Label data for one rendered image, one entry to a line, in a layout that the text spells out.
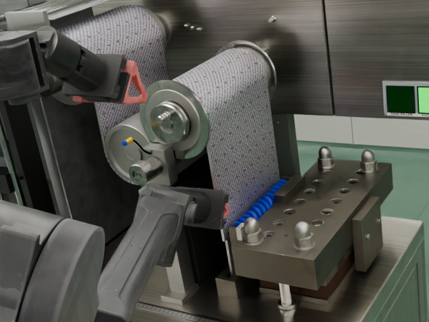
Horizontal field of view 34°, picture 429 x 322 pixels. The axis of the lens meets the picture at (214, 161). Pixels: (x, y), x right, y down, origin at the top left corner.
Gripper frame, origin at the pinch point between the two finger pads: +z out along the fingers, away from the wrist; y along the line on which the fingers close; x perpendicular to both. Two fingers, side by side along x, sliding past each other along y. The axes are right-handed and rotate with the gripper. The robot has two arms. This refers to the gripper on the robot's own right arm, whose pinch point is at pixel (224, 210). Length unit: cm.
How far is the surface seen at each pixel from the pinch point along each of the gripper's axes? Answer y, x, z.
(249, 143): 0.2, 13.3, 6.0
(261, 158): 0.2, 11.1, 11.3
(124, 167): -20.4, 5.8, -5.1
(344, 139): -90, 48, 277
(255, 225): 8.1, -1.8, -2.5
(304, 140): -116, 46, 279
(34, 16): -31.3, 30.6, -23.2
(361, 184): 17.3, 8.5, 22.1
